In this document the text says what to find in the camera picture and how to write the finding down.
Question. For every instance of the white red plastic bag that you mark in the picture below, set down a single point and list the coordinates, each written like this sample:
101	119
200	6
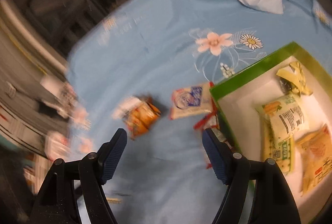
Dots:
56	146

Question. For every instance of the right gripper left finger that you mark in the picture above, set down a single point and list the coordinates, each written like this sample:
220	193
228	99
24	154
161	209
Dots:
56	201

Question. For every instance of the green cardboard box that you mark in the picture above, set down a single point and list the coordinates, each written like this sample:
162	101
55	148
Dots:
238	97

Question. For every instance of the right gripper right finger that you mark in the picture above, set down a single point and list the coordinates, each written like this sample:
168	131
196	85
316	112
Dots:
273	201

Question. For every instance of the blue floral tablecloth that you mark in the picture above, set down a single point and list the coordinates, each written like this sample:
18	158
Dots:
153	47

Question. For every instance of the pale green corn snack bag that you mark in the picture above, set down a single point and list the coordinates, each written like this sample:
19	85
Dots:
290	109

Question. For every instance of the white blue snack bag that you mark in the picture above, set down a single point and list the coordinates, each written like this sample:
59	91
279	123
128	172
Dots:
125	106

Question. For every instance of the orange panda snack bag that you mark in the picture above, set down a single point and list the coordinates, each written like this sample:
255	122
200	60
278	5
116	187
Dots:
140	120

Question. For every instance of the gold black snack bag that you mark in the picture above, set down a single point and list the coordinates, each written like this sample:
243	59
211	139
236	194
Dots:
292	79

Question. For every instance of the yellow rice cake bag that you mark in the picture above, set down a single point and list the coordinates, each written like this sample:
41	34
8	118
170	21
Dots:
315	152

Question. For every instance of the red white snack pack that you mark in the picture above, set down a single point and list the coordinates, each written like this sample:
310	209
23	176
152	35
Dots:
212	121

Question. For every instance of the white red rice cracker pack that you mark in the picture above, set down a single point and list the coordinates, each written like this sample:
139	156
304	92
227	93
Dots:
191	101

